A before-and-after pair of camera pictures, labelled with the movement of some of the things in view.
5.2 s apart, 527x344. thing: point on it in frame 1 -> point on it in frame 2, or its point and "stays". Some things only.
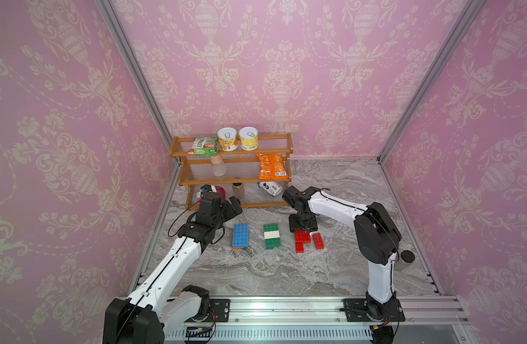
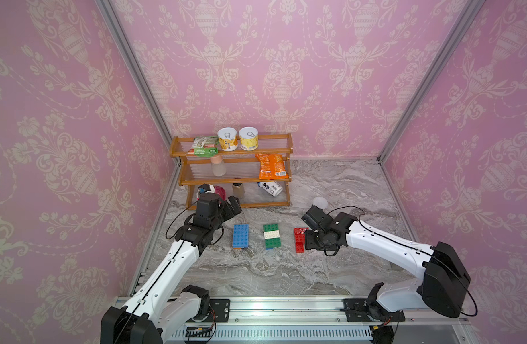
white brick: x=271 y=234 stays
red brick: x=302 y=235 stays
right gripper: x=311 y=226 -> x=310 y=244
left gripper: x=232 y=213 stays
